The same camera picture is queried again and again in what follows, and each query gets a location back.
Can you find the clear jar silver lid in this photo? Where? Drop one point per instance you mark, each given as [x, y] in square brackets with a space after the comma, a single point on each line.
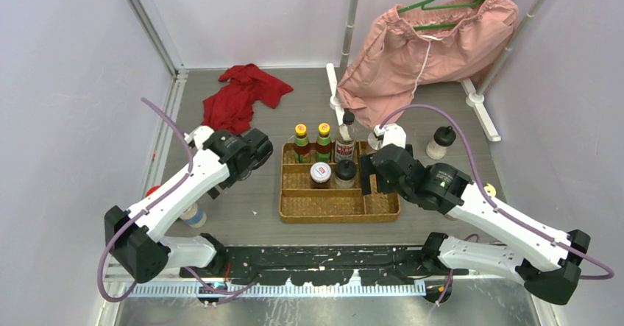
[373, 143]

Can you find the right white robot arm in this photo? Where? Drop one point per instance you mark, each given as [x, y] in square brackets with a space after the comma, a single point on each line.
[529, 253]

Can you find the pink shorts garment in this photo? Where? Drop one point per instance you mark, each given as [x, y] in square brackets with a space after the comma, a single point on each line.
[404, 50]

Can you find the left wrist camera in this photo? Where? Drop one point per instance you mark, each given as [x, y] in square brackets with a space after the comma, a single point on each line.
[196, 138]

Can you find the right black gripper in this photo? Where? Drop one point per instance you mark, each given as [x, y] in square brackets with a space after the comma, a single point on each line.
[366, 168]

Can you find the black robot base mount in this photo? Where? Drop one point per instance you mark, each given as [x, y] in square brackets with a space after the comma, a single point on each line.
[321, 271]

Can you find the yellow lid spice jar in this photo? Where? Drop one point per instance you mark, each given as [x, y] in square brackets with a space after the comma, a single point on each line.
[490, 190]

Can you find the yellow cap chili sauce bottle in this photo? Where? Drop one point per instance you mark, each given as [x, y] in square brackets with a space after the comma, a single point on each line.
[302, 145]

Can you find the red cloth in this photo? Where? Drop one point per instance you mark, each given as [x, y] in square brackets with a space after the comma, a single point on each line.
[231, 108]

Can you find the blue label seasoning jar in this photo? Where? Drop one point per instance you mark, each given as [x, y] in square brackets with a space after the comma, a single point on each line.
[194, 216]

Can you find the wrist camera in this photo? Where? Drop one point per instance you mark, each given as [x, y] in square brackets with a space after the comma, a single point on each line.
[391, 134]
[196, 138]

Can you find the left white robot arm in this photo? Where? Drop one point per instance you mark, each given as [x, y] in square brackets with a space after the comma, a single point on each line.
[137, 235]

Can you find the tall soy sauce bottle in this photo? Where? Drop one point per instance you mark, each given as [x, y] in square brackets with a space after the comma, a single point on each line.
[344, 147]

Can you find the woven bamboo divided tray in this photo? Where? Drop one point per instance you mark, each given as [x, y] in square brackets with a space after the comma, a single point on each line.
[339, 200]

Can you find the white lid sauce jar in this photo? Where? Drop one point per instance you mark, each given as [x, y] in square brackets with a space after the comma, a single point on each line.
[320, 174]

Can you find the black cap sesame shaker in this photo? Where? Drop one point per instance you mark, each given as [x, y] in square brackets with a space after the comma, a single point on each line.
[345, 172]

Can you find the red cap bottle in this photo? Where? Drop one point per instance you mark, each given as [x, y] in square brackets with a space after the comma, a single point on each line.
[152, 190]

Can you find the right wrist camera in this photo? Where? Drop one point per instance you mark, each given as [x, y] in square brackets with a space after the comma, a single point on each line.
[391, 134]

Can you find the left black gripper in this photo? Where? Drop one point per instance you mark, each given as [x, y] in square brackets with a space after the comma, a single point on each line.
[230, 182]

